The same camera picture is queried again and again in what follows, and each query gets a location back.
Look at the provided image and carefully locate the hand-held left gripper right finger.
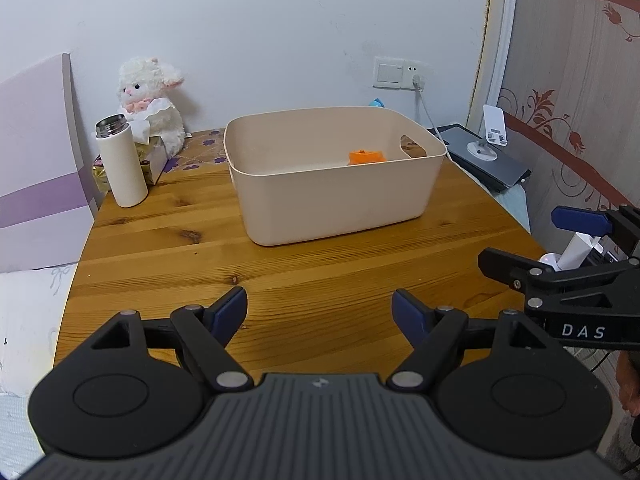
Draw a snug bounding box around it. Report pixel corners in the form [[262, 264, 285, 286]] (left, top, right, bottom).
[[388, 288, 564, 391]]

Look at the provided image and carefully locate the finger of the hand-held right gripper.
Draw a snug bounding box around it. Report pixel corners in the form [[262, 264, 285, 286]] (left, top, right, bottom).
[[551, 204, 640, 261], [478, 247, 640, 314]]

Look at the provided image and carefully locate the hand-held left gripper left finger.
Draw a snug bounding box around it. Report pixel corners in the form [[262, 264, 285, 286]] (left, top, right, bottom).
[[89, 286, 254, 392]]

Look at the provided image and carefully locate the beige plastic storage bin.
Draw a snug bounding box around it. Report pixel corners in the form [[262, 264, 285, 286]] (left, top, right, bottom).
[[223, 106, 448, 247]]

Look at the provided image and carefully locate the orange plastic toy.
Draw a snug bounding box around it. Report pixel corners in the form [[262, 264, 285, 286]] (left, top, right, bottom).
[[348, 148, 389, 166]]

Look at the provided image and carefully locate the white device base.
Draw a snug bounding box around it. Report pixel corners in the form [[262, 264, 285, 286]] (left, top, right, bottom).
[[538, 232, 607, 272]]

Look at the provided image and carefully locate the grey laptop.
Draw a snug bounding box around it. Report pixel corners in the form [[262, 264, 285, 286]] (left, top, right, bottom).
[[429, 122, 532, 194]]

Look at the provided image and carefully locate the white phone stand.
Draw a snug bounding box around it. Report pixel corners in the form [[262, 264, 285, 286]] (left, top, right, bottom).
[[467, 104, 509, 161]]

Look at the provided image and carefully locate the purple flower table mat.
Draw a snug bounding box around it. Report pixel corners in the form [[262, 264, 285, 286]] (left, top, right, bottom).
[[164, 128, 236, 174]]

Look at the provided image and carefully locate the white thermos bottle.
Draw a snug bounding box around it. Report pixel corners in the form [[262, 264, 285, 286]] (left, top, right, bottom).
[[95, 114, 149, 208]]

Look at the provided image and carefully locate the gold foil packet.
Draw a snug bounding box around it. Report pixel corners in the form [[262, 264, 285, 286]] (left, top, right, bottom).
[[91, 156, 152, 194]]

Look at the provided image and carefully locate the white bed cover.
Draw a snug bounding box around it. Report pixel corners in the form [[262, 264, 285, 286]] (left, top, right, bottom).
[[0, 262, 82, 461]]

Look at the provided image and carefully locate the white plush lamb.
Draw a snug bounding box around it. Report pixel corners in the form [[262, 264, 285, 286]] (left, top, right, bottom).
[[116, 57, 187, 156]]

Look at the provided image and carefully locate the white and purple headboard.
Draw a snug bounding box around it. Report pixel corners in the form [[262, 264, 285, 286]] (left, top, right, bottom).
[[0, 52, 99, 274]]

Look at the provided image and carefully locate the white plug with cable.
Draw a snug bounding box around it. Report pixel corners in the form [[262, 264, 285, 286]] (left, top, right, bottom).
[[412, 75, 445, 137]]

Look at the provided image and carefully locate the white wall socket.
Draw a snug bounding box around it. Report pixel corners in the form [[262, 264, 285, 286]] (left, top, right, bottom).
[[402, 59, 434, 92]]

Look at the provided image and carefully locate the white wall switch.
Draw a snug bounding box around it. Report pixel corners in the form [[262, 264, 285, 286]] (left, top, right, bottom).
[[373, 56, 405, 90]]

